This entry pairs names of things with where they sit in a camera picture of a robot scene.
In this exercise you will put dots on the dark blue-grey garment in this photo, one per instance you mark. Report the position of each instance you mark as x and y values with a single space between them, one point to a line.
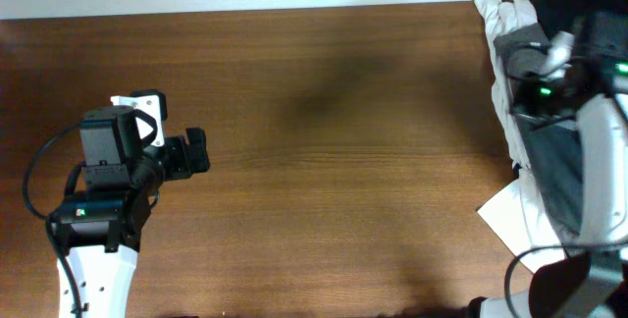
556 160

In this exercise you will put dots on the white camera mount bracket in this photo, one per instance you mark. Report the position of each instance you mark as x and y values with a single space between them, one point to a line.
151 111

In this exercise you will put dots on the dark green Nike t-shirt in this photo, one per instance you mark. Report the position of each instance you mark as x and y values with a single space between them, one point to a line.
555 16

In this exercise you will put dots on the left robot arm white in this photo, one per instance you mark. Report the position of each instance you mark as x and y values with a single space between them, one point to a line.
96 230

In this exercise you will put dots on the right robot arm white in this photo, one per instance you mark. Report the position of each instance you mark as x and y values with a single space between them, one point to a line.
592 280

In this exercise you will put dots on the white garment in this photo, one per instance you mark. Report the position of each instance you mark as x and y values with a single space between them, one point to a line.
517 213

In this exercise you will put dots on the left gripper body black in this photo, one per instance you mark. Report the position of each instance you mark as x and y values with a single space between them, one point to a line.
175 158

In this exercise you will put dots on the grey t-shirt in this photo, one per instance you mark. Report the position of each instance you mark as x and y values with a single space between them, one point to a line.
522 51

